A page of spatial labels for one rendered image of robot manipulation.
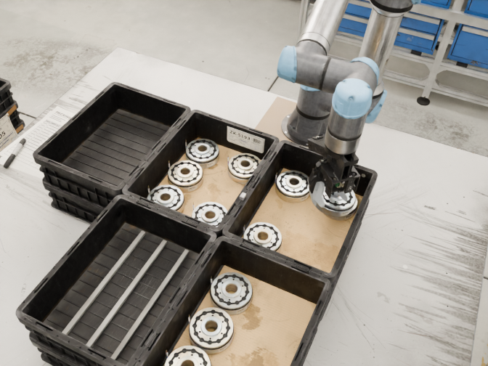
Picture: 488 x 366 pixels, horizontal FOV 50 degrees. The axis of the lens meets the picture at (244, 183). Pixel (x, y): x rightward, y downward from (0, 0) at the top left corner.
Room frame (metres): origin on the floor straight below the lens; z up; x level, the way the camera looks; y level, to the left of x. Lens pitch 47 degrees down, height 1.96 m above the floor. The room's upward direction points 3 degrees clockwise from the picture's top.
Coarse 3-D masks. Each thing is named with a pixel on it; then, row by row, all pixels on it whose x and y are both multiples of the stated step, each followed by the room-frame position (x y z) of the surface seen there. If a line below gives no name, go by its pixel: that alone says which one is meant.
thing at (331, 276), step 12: (288, 144) 1.13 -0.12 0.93; (276, 156) 1.08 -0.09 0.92; (264, 168) 1.02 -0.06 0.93; (360, 168) 1.05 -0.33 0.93; (372, 180) 1.00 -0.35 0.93; (252, 192) 0.93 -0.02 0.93; (240, 204) 0.89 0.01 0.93; (360, 204) 0.91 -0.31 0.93; (360, 216) 0.87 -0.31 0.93; (228, 228) 0.81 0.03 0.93; (240, 240) 0.77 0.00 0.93; (348, 240) 0.79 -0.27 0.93; (264, 252) 0.74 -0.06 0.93; (276, 252) 0.74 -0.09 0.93; (300, 264) 0.71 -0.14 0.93; (336, 264) 0.72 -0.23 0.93; (324, 276) 0.68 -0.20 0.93
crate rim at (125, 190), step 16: (192, 112) 1.25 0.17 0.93; (176, 128) 1.17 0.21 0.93; (240, 128) 1.19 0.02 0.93; (272, 144) 1.13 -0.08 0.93; (256, 176) 0.99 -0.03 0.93; (128, 192) 0.91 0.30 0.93; (240, 192) 0.93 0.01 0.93; (160, 208) 0.86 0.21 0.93; (208, 224) 0.82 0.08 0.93; (224, 224) 0.82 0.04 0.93
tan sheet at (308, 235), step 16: (272, 192) 1.03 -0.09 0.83; (272, 208) 0.96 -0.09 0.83; (288, 208) 0.97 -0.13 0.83; (304, 208) 0.97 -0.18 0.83; (272, 224) 0.91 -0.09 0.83; (288, 224) 0.91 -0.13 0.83; (304, 224) 0.91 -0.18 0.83; (320, 224) 0.92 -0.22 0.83; (336, 224) 0.92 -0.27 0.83; (288, 240) 0.85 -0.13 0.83; (304, 240) 0.86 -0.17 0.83; (320, 240) 0.86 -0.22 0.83; (336, 240) 0.86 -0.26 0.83; (304, 256) 0.80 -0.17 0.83; (320, 256) 0.81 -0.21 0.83; (336, 256) 0.81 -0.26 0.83
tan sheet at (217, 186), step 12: (216, 144) 1.22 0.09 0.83; (204, 168) 1.11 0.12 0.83; (216, 168) 1.11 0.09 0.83; (204, 180) 1.06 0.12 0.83; (216, 180) 1.06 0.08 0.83; (228, 180) 1.07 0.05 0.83; (192, 192) 1.01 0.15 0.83; (204, 192) 1.01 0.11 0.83; (216, 192) 1.01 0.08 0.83; (228, 192) 1.02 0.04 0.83; (192, 204) 0.96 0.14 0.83; (228, 204) 0.97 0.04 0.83
